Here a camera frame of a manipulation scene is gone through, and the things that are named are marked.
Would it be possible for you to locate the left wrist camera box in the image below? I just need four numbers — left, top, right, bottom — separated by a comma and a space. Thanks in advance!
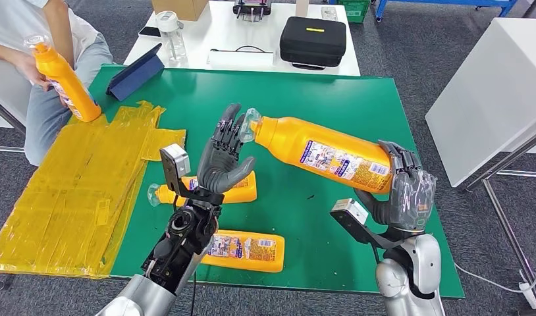
159, 144, 208, 205

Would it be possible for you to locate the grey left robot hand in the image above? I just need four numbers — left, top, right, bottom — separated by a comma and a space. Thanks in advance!
196, 103, 257, 195

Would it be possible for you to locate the orange detergent bottle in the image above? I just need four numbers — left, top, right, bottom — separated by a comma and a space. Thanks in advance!
23, 34, 102, 123
239, 108, 395, 195
200, 230, 286, 274
147, 171, 258, 208

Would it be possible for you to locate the black cable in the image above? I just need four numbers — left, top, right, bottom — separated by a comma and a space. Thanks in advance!
210, 45, 274, 54

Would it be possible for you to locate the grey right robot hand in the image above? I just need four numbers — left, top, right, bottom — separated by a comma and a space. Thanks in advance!
354, 139, 438, 232

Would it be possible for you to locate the white seat with metal legs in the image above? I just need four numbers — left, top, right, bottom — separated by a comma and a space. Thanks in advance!
0, 57, 31, 153

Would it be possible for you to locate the green table mat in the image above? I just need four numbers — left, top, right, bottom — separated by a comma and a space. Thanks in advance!
89, 64, 465, 300

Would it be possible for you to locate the person's right hand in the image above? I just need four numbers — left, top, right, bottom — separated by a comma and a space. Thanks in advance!
14, 52, 51, 88

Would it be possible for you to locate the yellow taped cardboard sheet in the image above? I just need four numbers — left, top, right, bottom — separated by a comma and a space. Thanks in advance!
0, 101, 187, 279

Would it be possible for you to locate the white power cable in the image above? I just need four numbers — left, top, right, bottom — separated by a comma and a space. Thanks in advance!
453, 261, 536, 294

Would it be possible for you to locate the blue tablet case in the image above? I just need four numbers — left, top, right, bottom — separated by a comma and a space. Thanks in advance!
106, 42, 166, 102

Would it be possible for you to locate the clear water bottle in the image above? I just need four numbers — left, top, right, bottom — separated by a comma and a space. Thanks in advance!
156, 11, 188, 66

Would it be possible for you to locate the black controller device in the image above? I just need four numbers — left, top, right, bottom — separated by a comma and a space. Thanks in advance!
232, 0, 273, 22

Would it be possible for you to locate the person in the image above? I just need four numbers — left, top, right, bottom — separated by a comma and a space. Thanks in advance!
0, 0, 114, 167

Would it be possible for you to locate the black carrying case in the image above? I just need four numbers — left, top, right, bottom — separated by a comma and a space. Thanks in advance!
279, 16, 348, 70

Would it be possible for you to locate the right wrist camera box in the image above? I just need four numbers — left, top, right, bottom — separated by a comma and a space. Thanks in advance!
329, 198, 408, 250

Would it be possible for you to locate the white power strip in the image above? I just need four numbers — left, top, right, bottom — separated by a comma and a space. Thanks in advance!
518, 270, 536, 311

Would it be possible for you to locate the white side table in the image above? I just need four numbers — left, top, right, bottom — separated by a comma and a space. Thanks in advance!
425, 17, 536, 302

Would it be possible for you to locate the green plastic crate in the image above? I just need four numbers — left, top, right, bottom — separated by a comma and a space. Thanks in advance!
336, 0, 371, 24

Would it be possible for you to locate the brown cardboard box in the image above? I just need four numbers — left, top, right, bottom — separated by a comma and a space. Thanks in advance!
151, 0, 209, 22

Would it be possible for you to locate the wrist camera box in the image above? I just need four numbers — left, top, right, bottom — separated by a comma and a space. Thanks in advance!
159, 144, 208, 205
329, 198, 408, 250

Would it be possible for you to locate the blue metal rack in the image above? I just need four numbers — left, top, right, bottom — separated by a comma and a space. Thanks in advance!
375, 0, 520, 22

